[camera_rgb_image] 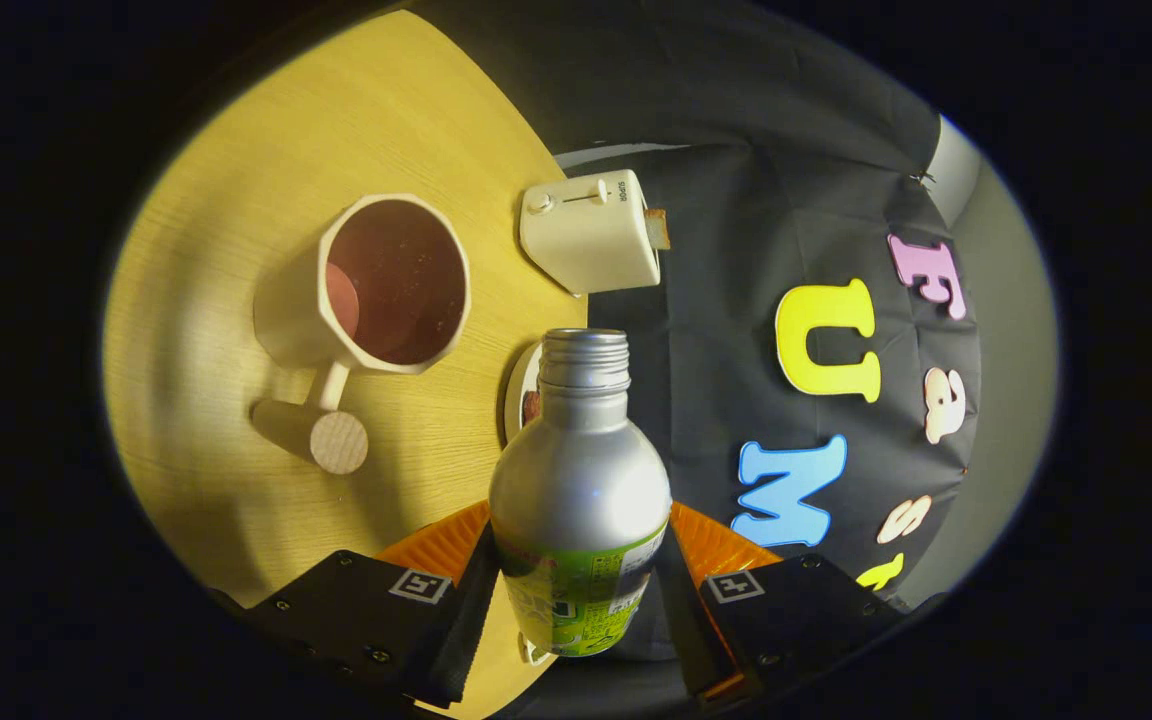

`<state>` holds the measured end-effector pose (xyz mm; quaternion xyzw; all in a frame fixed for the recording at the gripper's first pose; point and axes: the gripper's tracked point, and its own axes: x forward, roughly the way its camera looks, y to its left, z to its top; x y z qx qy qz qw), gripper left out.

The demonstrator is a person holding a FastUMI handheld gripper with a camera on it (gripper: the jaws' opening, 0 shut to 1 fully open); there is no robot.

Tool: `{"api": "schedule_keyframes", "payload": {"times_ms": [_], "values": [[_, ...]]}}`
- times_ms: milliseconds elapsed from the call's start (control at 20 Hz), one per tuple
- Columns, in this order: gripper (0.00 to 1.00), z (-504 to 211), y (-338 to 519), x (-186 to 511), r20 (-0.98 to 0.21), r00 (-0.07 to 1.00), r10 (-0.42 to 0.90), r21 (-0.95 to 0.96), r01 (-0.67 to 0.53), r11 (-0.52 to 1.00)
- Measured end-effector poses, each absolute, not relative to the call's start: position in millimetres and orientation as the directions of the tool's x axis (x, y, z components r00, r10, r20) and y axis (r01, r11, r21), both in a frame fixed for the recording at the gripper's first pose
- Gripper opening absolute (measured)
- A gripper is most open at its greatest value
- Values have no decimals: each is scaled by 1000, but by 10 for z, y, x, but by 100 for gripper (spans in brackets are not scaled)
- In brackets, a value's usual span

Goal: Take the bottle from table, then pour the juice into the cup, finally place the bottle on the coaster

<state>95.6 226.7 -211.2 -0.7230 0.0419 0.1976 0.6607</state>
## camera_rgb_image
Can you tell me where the cream cup with wooden handle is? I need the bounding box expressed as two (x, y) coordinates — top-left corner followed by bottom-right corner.
(254, 193), (472, 476)

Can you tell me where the white oval plate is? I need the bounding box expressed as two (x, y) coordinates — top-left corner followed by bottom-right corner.
(503, 340), (547, 446)

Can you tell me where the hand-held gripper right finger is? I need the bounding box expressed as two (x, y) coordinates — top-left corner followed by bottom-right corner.
(658, 500), (912, 711)

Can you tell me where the wooden table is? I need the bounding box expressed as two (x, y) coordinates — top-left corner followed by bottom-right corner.
(101, 10), (592, 720)

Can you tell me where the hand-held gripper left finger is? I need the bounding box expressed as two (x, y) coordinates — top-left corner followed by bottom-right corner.
(241, 500), (502, 709)

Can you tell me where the cream toaster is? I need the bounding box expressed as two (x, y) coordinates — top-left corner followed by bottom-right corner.
(519, 169), (662, 298)

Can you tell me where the silver bottle with green label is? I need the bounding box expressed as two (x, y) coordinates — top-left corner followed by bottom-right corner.
(488, 328), (674, 659)

